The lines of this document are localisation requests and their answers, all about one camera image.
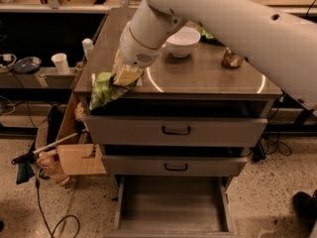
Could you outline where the white bowl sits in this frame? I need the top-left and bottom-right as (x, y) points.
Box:
(165, 27), (200, 58)

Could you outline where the grabber tool with white shaft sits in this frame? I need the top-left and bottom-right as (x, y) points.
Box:
(11, 133), (79, 165)

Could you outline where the green jalapeno chip bag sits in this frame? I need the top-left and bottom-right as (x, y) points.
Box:
(89, 72), (143, 110)

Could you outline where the black floor cable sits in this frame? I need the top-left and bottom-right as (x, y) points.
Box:
(34, 169), (81, 238)

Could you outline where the white bottle beside cabinet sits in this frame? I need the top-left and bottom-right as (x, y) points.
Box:
(82, 39), (94, 60)

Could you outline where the crushed gold soda can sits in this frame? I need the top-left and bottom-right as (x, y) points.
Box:
(222, 48), (243, 68)

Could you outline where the black shoe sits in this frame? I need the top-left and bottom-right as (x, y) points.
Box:
(292, 190), (317, 230)

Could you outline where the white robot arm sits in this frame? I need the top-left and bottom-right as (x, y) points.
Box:
(119, 0), (317, 111)

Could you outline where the white paper cup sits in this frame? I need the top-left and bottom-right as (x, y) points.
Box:
(51, 53), (70, 74)

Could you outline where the green chip bag at back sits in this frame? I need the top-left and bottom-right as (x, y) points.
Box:
(197, 27), (216, 42)

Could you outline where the middle drawer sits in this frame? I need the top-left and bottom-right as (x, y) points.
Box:
(102, 156), (247, 177)

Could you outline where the small bowl at left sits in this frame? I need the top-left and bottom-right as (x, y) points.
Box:
(0, 54), (17, 73)

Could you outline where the cardboard box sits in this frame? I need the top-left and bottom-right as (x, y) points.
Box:
(55, 91), (107, 177)

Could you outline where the open bottom drawer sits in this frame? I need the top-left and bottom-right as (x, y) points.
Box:
(104, 176), (237, 238)

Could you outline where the grey drawer cabinet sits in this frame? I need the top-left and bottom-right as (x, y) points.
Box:
(73, 7), (283, 238)

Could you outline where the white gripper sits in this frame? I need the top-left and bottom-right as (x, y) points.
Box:
(112, 21), (165, 86)

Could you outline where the clear plastic bottle on floor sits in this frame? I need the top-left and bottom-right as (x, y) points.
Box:
(37, 150), (69, 186)

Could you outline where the grey plate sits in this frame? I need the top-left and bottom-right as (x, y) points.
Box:
(13, 57), (42, 74)

